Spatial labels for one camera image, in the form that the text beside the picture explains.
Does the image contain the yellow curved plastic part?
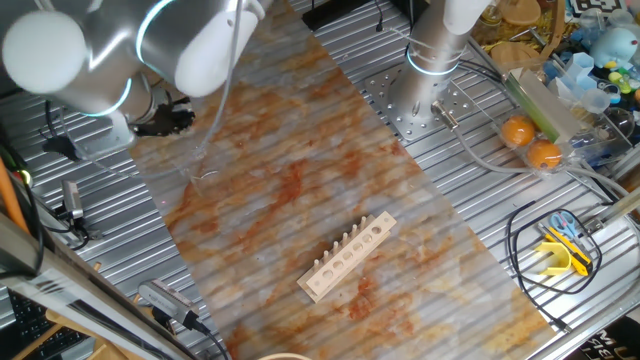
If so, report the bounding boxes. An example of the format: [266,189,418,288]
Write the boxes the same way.
[533,241,572,277]

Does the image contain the black white fiducial marker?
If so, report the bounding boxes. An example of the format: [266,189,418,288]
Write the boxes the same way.
[569,0,629,19]

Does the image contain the clear glass beaker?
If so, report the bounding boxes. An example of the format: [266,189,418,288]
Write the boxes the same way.
[184,144,224,194]

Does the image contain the clear plastic fruit container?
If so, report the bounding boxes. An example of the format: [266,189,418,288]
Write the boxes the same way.
[494,107,576,179]

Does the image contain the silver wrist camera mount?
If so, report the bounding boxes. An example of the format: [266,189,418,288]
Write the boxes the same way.
[79,112,137,161]

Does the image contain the clear round glass bowl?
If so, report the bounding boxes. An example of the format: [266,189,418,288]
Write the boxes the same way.
[602,107,636,141]

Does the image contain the orange marble pattern mat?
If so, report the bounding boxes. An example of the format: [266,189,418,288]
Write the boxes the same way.
[127,0,559,360]

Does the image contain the wooden round disc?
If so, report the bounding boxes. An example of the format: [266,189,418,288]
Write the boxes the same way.
[499,0,542,26]
[489,42,541,66]

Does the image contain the green clear plastic box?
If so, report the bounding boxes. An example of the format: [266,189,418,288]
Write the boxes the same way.
[504,67,581,144]

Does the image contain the aluminium profile post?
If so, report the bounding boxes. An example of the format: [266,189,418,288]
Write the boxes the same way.
[582,185,640,236]

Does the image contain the thin black wire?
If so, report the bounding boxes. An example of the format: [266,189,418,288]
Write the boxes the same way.
[38,99,66,146]

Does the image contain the glass jar with lid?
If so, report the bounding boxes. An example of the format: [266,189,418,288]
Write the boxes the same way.
[475,4,504,32]

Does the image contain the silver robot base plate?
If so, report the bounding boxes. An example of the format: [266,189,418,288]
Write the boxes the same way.
[363,63,476,142]

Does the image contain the blue handled scissors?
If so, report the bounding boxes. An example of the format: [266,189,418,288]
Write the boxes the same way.
[548,209,579,239]

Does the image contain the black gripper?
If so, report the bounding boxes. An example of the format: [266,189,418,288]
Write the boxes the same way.
[132,92,197,138]

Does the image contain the wooden test tube rack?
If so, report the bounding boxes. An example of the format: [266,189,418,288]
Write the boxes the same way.
[296,210,399,305]

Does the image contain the grey depth camera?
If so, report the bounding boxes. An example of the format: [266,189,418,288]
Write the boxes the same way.
[137,278,201,329]
[60,179,85,221]

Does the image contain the orange rod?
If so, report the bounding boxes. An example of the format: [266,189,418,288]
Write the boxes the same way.
[0,157,30,235]

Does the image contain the yellow utility knife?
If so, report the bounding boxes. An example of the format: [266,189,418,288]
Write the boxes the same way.
[542,227,594,277]

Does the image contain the black printed box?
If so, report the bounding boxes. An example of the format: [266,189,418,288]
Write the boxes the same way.
[562,314,640,360]

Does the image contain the black camera clamp mount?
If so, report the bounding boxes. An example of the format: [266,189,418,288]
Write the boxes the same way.
[52,204,104,250]

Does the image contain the black camera cable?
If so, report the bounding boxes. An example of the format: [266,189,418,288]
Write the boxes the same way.
[192,319,231,360]

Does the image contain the black keyboard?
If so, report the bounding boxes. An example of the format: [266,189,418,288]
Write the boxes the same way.
[7,289,91,359]

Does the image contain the blue plush toy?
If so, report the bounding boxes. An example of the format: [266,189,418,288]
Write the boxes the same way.
[589,27,640,71]

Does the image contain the black loose cable loop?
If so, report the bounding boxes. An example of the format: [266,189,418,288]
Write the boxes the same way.
[505,199,604,334]

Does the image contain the silver frame beam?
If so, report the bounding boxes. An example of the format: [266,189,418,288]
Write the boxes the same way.
[0,209,201,360]

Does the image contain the orange fruit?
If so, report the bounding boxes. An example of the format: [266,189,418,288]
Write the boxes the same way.
[527,138,563,170]
[500,115,536,148]

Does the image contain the black cable connector block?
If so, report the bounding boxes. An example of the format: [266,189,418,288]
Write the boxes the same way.
[42,133,82,162]

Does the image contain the green yellow small toy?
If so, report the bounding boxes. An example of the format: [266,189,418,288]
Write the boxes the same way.
[607,69,634,96]

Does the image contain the blue hexagonal plastic box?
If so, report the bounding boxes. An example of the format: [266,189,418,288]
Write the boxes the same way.
[567,52,596,84]

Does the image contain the robot cable bundle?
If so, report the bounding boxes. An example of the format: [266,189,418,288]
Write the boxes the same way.
[57,0,246,181]

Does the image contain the clear plastic cup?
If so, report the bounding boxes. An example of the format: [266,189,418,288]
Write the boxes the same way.
[579,88,612,115]

